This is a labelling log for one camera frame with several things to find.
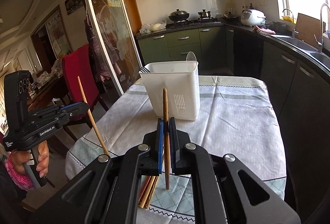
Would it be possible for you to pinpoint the wooden cutting board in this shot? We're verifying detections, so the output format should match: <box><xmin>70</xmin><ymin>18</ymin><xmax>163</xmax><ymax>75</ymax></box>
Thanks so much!
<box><xmin>295</xmin><ymin>13</ymin><xmax>321</xmax><ymax>49</ymax></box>

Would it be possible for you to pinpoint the white rice cooker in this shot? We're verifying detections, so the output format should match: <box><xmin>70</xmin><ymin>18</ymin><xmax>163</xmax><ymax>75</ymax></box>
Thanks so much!
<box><xmin>240</xmin><ymin>9</ymin><xmax>266</xmax><ymax>27</ymax></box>

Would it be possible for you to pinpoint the light wooden chopstick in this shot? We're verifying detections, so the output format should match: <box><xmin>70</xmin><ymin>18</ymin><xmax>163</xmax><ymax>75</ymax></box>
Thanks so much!
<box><xmin>77</xmin><ymin>76</ymin><xmax>109</xmax><ymax>155</ymax></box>

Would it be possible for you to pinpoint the red chair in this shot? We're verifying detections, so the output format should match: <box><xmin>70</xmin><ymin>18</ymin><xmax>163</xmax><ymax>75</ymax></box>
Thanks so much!
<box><xmin>61</xmin><ymin>43</ymin><xmax>109</xmax><ymax>142</ymax></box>

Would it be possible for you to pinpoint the small steel pot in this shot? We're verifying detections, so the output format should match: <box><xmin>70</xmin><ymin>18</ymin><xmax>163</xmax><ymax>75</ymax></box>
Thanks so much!
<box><xmin>198</xmin><ymin>9</ymin><xmax>211</xmax><ymax>20</ymax></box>

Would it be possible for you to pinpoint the wooden chopstick on table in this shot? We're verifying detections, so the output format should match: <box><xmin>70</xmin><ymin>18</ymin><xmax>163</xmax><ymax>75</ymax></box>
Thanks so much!
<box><xmin>144</xmin><ymin>176</ymin><xmax>159</xmax><ymax>208</ymax></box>
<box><xmin>138</xmin><ymin>176</ymin><xmax>152</xmax><ymax>203</ymax></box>
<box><xmin>138</xmin><ymin>176</ymin><xmax>156</xmax><ymax>208</ymax></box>

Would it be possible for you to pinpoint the pink sleeved left forearm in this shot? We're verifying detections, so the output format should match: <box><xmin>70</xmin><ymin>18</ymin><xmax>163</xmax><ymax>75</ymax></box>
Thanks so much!
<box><xmin>5</xmin><ymin>152</ymin><xmax>34</xmax><ymax>190</ymax></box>

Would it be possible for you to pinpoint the white spoon in holder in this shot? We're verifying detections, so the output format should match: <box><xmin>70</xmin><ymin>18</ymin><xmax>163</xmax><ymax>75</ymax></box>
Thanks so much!
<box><xmin>186</xmin><ymin>51</ymin><xmax>197</xmax><ymax>61</ymax></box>

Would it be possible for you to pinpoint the left hand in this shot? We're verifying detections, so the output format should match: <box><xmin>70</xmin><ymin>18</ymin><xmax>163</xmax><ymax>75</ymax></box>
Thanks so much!
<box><xmin>11</xmin><ymin>141</ymin><xmax>49</xmax><ymax>178</ymax></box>

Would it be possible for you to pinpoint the dark brown chopstick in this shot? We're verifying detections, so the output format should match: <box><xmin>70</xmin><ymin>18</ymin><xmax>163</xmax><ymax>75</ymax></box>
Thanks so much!
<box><xmin>163</xmin><ymin>88</ymin><xmax>171</xmax><ymax>190</ymax></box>

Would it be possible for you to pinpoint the white plastic utensil holder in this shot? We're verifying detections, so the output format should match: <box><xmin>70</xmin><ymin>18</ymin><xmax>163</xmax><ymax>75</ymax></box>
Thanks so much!
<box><xmin>139</xmin><ymin>60</ymin><xmax>200</xmax><ymax>121</ymax></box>

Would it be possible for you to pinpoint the black wok with lid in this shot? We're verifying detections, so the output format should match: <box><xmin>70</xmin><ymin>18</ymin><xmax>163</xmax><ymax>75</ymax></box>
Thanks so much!
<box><xmin>168</xmin><ymin>9</ymin><xmax>190</xmax><ymax>22</ymax></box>

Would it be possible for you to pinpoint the steel kitchen faucet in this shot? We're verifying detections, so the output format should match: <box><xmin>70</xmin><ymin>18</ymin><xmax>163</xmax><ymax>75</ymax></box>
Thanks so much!
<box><xmin>314</xmin><ymin>3</ymin><xmax>329</xmax><ymax>53</ymax></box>

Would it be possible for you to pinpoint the glass sliding door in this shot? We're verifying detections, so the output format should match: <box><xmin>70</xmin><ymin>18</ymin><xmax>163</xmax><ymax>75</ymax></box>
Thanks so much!
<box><xmin>85</xmin><ymin>0</ymin><xmax>141</xmax><ymax>95</ymax></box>

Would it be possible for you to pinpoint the fork in holder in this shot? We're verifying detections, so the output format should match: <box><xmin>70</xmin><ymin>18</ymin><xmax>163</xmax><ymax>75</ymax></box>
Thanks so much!
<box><xmin>140</xmin><ymin>67</ymin><xmax>151</xmax><ymax>73</ymax></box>

